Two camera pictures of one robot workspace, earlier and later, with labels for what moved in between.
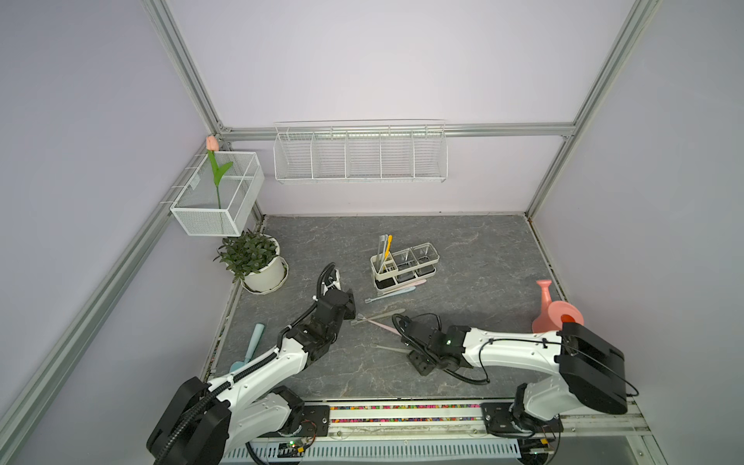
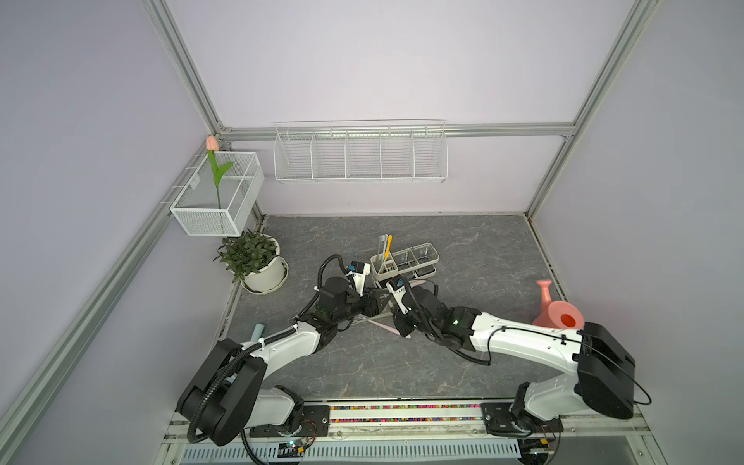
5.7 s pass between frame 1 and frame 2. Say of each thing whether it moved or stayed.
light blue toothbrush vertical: stayed
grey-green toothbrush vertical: stayed
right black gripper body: moved
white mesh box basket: stayed
